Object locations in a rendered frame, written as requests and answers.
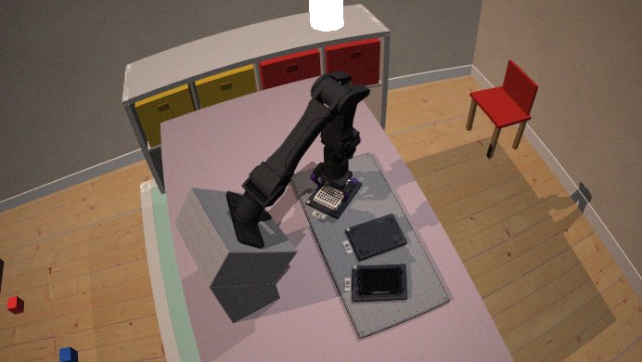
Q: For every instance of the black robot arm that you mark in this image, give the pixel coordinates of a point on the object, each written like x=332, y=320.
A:
x=273, y=176

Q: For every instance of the white well plate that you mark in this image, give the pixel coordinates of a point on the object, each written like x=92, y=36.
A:
x=329, y=197

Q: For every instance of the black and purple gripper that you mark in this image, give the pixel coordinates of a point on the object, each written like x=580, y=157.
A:
x=334, y=177

